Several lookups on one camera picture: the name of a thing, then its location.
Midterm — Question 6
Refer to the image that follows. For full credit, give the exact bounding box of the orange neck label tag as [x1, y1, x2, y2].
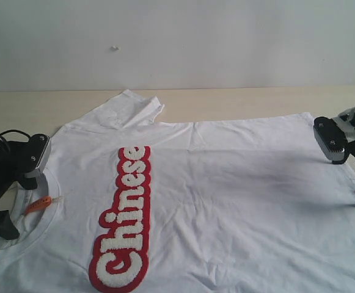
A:
[24, 196, 52, 215]

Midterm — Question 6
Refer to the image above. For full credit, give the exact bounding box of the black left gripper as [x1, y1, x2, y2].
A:
[0, 129, 51, 240]

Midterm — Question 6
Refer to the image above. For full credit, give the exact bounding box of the white t-shirt red lettering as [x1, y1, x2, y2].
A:
[0, 90, 355, 292]

